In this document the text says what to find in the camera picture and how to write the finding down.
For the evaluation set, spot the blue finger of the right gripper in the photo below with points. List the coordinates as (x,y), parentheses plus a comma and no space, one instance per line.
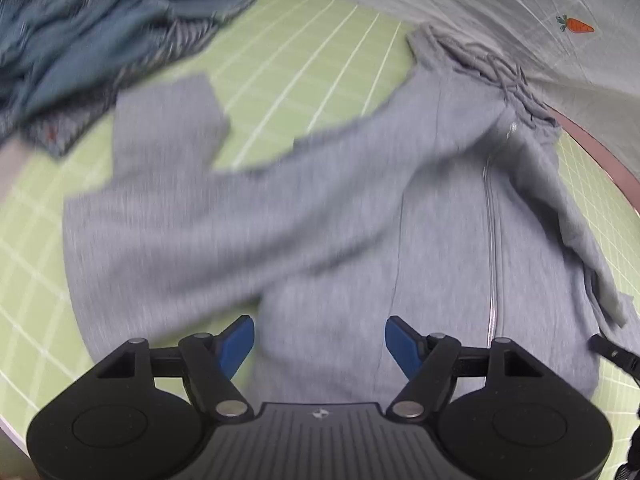
(623,359)

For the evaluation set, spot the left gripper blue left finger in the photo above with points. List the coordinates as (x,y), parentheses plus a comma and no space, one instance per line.
(210,362)

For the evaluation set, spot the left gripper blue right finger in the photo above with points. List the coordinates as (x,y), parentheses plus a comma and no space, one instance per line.
(428,363)

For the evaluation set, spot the grey zip hoodie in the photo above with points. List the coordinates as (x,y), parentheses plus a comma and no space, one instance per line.
(444,206)

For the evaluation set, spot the blue plaid shirt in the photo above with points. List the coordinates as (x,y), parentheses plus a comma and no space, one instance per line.
(100,90)

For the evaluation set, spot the grey printed backdrop cloth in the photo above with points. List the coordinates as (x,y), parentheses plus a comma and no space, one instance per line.
(581,55)

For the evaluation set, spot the blue denim jacket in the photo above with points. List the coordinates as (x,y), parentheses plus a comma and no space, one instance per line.
(90,35)

